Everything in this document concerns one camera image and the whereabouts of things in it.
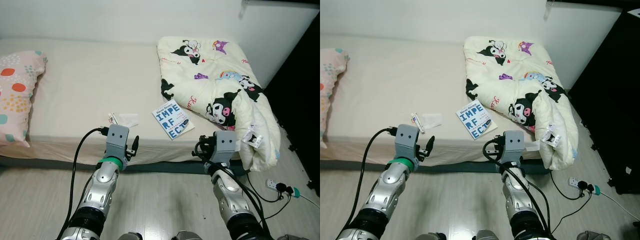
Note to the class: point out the dark bed frame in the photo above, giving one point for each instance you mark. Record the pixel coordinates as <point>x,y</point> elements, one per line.
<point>165,167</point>
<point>465,167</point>

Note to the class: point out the cream bed mattress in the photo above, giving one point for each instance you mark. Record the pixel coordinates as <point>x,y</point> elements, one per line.
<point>90,85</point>
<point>395,85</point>

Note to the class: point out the green power plug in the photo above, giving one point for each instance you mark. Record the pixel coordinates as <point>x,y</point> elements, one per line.
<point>295,192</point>
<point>597,190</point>

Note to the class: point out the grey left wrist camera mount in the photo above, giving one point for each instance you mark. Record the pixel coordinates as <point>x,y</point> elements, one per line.
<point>406,137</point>
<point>117,137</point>

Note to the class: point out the cream cartoon print quilt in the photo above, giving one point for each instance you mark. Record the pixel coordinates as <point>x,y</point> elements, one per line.
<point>515,65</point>
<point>210,65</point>

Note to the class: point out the white power strip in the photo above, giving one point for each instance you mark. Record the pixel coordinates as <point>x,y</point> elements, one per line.
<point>271,184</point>
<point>574,182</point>

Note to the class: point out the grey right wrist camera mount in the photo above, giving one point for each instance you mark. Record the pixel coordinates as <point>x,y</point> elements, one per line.
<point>225,145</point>
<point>513,145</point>

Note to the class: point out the pink dotted pillow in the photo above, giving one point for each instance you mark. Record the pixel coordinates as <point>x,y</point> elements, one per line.
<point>15,100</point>
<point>330,90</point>

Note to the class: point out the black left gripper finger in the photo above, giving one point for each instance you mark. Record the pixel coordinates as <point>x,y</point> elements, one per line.
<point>135,144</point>
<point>430,145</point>

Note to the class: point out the black cabinet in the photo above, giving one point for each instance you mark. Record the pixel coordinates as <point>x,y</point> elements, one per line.
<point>300,100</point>
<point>610,100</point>

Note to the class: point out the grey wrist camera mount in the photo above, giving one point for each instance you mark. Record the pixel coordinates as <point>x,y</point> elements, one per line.
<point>513,145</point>
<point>406,137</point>
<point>117,137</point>
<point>225,145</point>

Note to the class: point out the grey right robot leg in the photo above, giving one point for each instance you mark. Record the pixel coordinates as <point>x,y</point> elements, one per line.
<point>187,236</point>
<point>486,236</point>

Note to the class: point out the white book blue letters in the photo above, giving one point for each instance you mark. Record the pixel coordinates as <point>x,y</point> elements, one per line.
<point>472,120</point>
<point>170,122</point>

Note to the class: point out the grey left robot leg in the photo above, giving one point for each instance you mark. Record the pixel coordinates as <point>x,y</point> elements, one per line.
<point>130,236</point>
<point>427,236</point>

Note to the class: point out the grey robot leg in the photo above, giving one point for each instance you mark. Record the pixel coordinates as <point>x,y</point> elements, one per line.
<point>486,236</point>
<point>130,236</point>
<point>427,236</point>
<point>187,236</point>

